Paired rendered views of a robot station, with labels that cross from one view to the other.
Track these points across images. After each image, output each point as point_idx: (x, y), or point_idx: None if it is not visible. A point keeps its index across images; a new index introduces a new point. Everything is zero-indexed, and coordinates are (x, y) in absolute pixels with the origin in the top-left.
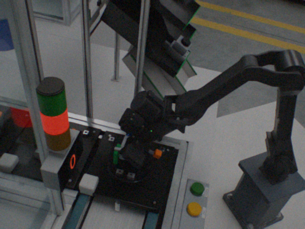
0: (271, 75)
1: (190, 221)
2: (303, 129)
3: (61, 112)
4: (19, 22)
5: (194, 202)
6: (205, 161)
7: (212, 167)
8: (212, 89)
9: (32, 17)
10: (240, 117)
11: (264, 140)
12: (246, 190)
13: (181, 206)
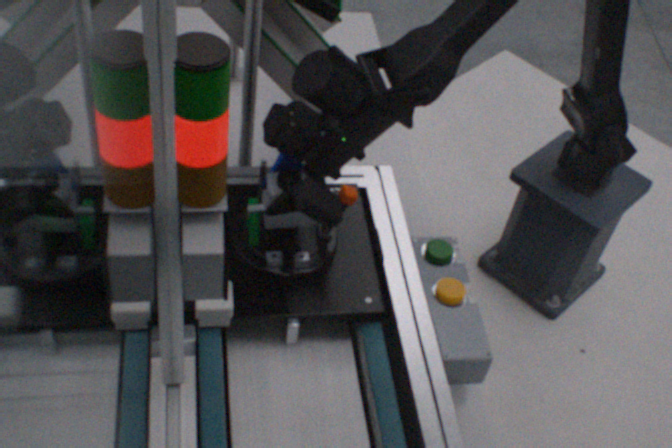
0: None
1: (452, 316)
2: None
3: (225, 109)
4: None
5: (445, 278)
6: (415, 205)
7: (433, 212)
8: (472, 11)
9: None
10: (447, 100)
11: (511, 134)
12: (535, 227)
13: (422, 294)
